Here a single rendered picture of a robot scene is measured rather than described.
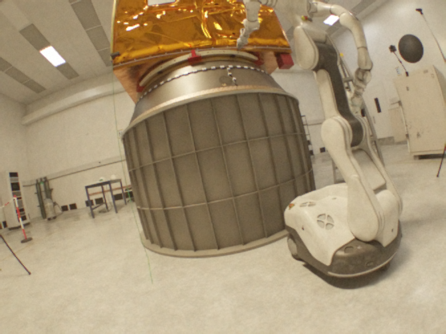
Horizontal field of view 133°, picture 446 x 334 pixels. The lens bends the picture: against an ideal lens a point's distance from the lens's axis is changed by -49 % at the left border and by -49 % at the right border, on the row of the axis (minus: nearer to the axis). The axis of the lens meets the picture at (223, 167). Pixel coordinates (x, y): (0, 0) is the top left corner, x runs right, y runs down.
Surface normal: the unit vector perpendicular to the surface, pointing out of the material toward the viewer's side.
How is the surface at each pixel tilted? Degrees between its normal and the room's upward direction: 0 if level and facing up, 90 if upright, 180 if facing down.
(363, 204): 89
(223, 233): 90
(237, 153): 90
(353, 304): 0
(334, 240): 38
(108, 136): 90
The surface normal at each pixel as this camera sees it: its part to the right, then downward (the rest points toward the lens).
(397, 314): -0.21, -0.98
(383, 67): -0.95, 0.22
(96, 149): 0.22, -0.02
